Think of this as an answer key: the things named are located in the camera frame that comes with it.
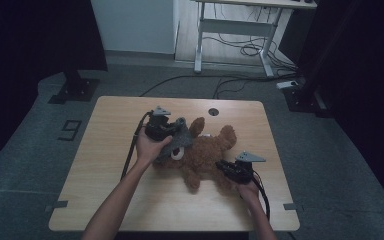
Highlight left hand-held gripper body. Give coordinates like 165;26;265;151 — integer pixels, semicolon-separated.
144;105;178;142

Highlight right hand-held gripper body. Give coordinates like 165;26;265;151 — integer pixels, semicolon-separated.
228;151;267;185

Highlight brown teddy bear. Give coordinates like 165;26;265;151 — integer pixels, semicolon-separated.
153;116;238;195

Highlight person's right hand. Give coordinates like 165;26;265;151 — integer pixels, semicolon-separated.
236;179;262;205

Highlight person's left hand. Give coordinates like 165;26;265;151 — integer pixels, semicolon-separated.
135;126;174;167

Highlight grey tape piece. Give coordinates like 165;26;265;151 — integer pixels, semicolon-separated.
44;200;69;213
282;202;305;212

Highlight black stand base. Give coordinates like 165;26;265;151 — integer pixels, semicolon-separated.
47;69;101;105
282;76;335;118

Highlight white power strip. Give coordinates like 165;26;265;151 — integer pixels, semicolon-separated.
276;80;300;90

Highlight white cabinet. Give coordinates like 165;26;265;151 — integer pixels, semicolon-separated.
90;0;180;55

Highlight black curtain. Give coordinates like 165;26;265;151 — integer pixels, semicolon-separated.
0;0;109;176
278;0;384;221

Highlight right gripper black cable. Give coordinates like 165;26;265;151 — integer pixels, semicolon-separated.
250;169;271;222

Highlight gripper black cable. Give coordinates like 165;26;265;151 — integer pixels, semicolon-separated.
120;110;153;182
250;169;271;222

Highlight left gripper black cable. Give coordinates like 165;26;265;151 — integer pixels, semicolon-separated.
120;110;153;182

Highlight long black floor cable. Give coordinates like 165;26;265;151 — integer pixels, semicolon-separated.
139;74;283;98

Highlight tangle of black cables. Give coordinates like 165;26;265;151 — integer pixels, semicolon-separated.
202;6;298;78

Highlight white metal frame desk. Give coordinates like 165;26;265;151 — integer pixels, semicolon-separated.
193;0;318;78

